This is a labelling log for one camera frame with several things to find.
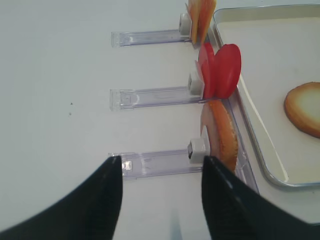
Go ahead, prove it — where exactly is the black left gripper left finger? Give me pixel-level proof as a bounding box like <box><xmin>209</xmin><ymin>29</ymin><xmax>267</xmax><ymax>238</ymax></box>
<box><xmin>0</xmin><ymin>156</ymin><xmax>123</xmax><ymax>240</ymax></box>

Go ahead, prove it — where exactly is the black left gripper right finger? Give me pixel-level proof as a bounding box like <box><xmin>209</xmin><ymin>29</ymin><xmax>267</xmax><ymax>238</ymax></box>
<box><xmin>201</xmin><ymin>156</ymin><xmax>320</xmax><ymax>240</ymax></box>

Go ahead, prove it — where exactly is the white bread pusher block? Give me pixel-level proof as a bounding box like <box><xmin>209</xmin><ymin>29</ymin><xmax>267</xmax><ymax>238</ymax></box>
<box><xmin>187</xmin><ymin>138</ymin><xmax>211</xmax><ymax>164</ymax></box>

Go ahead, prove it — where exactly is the round bread slice on tray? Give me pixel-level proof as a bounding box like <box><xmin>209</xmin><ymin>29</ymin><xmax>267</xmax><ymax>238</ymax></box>
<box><xmin>283</xmin><ymin>82</ymin><xmax>320</xmax><ymax>138</ymax></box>

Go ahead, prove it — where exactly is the white tomato pusher block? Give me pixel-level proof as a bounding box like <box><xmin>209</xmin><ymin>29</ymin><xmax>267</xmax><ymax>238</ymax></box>
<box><xmin>188</xmin><ymin>71</ymin><xmax>205</xmax><ymax>97</ymax></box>

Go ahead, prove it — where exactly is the white cheese pusher block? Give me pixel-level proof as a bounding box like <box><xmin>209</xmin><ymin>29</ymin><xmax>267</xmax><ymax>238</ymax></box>
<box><xmin>178</xmin><ymin>12</ymin><xmax>192</xmax><ymax>36</ymax></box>

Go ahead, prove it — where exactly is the inner yellow cheese slice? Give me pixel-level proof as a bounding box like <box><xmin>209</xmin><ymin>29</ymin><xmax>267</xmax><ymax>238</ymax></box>
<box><xmin>197</xmin><ymin>0</ymin><xmax>217</xmax><ymax>45</ymax></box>

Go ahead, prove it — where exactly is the clear left long strip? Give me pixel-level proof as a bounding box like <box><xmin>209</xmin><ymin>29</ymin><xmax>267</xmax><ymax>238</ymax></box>
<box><xmin>200</xmin><ymin>40</ymin><xmax>258</xmax><ymax>191</ymax></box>

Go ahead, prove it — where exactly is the white rectangular metal tray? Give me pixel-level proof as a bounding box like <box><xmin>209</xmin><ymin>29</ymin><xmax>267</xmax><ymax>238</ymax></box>
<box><xmin>213</xmin><ymin>4</ymin><xmax>320</xmax><ymax>187</ymax></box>

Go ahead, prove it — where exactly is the clear left bread holder rail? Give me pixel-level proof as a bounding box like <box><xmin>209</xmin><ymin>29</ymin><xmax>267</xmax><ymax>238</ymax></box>
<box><xmin>108</xmin><ymin>149</ymin><xmax>202</xmax><ymax>180</ymax></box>

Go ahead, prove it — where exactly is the clear tomato holder rail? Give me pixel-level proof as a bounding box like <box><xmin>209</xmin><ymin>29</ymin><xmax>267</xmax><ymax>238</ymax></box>
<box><xmin>109</xmin><ymin>86</ymin><xmax>205</xmax><ymax>111</ymax></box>

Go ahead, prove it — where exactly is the clear cheese holder rail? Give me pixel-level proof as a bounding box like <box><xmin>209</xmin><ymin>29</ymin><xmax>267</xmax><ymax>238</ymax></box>
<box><xmin>110</xmin><ymin>29</ymin><xmax>192</xmax><ymax>48</ymax></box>

